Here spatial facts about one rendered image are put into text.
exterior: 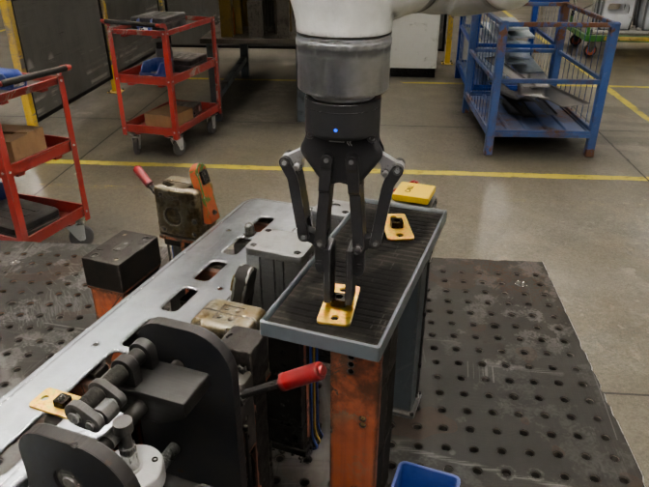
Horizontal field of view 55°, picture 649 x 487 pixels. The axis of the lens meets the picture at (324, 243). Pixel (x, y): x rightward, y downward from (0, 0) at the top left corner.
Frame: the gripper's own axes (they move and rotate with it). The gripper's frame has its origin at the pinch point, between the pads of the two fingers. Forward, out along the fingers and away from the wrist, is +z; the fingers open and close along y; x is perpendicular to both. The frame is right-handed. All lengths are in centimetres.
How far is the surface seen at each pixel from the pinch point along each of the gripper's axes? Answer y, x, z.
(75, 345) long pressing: 40.4, -5.4, 20.5
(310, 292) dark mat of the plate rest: 3.9, -1.9, 4.4
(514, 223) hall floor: -53, -279, 121
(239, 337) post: 12.4, 0.6, 10.6
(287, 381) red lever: 3.4, 11.4, 7.0
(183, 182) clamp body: 44, -55, 15
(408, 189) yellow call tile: -4.9, -36.3, 4.5
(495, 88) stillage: -41, -396, 72
